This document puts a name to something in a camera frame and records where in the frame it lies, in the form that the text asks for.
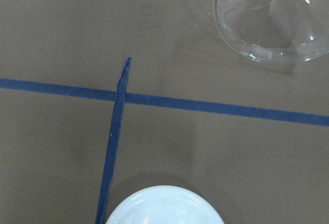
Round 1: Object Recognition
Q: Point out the white ceramic mug lid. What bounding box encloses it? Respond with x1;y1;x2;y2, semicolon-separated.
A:
106;185;223;224

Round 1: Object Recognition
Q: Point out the clear glass funnel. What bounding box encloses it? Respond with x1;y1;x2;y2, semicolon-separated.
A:
214;0;328;63

